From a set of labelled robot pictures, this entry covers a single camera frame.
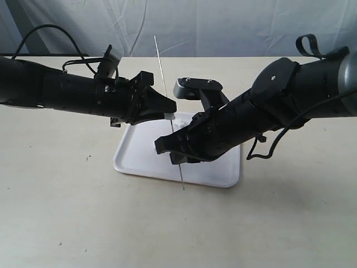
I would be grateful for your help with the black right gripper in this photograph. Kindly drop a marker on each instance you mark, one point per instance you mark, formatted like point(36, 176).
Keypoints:
point(209, 135)

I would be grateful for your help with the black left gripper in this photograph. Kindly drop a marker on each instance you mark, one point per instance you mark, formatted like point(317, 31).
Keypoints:
point(141, 103)

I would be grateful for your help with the thin metal skewer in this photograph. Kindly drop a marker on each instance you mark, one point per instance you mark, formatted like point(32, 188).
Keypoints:
point(166, 95)

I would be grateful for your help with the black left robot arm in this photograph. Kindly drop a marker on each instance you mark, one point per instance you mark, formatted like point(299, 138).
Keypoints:
point(27, 84)

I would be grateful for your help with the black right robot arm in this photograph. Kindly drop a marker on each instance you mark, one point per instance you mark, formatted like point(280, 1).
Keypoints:
point(284, 96)

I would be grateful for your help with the white rectangular plastic tray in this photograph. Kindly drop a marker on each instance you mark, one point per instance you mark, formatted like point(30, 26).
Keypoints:
point(135, 156)

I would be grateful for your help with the grey-blue backdrop cloth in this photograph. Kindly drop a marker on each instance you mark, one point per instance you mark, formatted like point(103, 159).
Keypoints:
point(182, 28)

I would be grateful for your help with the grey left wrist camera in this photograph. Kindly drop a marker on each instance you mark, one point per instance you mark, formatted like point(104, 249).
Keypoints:
point(107, 62)

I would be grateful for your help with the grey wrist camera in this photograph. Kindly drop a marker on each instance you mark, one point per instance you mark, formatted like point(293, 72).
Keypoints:
point(107, 62)
point(207, 91)

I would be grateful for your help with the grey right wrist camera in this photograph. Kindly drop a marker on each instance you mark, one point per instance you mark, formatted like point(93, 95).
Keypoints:
point(207, 91)

